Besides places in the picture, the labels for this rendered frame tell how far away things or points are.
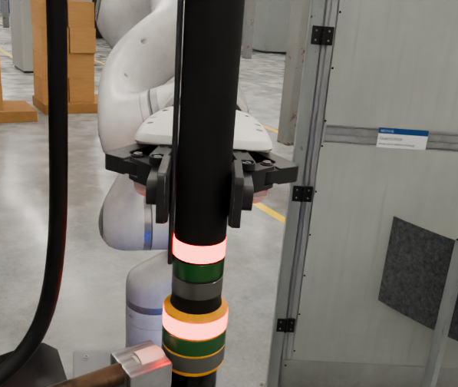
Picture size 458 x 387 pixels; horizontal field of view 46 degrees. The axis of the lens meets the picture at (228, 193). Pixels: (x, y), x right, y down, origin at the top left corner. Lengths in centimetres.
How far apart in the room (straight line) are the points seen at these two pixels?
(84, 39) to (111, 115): 800
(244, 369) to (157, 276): 185
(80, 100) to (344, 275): 674
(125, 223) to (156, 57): 44
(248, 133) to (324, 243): 198
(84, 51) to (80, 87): 54
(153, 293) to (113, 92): 58
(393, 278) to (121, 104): 201
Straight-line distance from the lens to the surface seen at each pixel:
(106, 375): 36
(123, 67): 62
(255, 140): 39
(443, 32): 228
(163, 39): 65
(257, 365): 293
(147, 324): 113
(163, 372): 37
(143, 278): 110
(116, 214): 102
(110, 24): 95
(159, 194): 32
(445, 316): 234
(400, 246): 240
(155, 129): 40
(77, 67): 860
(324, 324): 256
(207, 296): 35
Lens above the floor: 174
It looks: 19 degrees down
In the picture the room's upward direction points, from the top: 5 degrees clockwise
